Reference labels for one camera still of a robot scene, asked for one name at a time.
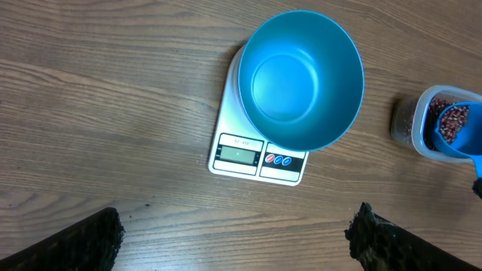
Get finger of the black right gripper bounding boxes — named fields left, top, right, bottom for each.
left=472, top=178, right=482, bottom=199

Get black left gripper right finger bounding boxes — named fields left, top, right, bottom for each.
left=344, top=202, right=478, bottom=271

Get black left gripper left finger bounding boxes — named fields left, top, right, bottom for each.
left=1, top=207, right=124, bottom=271

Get blue plastic measuring scoop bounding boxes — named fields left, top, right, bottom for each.
left=432, top=102, right=481, bottom=178

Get white digital kitchen scale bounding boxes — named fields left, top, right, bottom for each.
left=208, top=48, right=309, bottom=186

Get teal metal bowl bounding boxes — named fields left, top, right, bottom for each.
left=238, top=10, right=365, bottom=151

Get red beans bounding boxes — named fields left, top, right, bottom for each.
left=424, top=97, right=470, bottom=151

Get clear plastic bean container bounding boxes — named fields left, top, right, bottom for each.
left=390, top=85, right=481, bottom=163

